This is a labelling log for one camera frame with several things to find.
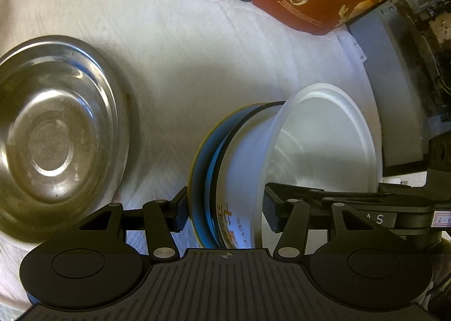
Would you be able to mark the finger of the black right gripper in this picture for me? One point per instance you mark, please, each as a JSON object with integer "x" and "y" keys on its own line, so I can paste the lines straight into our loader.
{"x": 338, "y": 193}

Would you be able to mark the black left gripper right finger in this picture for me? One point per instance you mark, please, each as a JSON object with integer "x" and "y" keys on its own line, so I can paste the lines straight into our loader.
{"x": 300, "y": 217}

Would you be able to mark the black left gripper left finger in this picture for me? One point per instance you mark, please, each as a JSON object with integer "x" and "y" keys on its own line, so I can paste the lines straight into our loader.
{"x": 159, "y": 219}

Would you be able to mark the white plate with yellow rim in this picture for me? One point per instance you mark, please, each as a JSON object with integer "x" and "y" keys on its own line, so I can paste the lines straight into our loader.
{"x": 200, "y": 165}

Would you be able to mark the blue enamel bowl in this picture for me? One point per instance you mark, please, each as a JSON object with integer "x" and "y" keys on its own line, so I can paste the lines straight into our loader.
{"x": 211, "y": 179}

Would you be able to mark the stainless steel bowl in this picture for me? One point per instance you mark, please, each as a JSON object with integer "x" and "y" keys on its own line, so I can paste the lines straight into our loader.
{"x": 64, "y": 136}

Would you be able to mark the white table cloth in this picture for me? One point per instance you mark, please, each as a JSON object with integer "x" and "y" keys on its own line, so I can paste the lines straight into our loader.
{"x": 187, "y": 64}

